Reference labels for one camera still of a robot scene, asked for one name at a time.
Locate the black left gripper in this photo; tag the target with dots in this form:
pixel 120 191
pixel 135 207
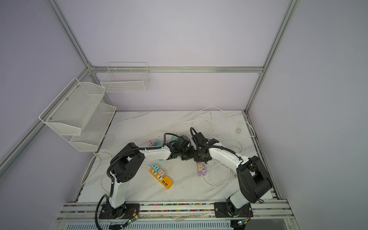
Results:
pixel 190 148

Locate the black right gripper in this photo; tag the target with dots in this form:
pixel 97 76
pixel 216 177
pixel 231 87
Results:
pixel 196 159

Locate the pink plug purple strip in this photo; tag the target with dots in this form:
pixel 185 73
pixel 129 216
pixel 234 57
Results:
pixel 200 167

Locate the purple power strip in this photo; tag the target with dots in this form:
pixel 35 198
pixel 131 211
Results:
pixel 204 172

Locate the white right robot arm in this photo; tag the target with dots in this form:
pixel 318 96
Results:
pixel 253 178

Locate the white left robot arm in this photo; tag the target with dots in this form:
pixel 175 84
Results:
pixel 124 166

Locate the pink plug on orange strip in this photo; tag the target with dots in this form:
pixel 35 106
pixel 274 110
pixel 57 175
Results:
pixel 161 173

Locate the green plug on orange strip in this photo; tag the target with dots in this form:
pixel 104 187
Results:
pixel 155 168

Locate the teal triangular power strip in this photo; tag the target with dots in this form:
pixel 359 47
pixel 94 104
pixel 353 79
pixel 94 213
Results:
pixel 157 143

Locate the orange power strip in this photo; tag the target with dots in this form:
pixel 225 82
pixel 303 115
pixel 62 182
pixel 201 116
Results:
pixel 166 181

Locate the small white mesh shelf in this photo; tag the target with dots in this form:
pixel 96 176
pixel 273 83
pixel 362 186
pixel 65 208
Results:
pixel 93 134

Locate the large white mesh shelf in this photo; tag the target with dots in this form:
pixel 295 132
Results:
pixel 69 114

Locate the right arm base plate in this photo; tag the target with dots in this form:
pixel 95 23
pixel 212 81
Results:
pixel 228 210

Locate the aluminium front rail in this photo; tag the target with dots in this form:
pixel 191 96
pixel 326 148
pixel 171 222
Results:
pixel 178 211

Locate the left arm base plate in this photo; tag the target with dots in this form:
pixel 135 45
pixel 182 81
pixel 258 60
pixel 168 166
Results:
pixel 126 211

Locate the white wire basket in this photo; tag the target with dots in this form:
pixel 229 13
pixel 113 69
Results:
pixel 126 77

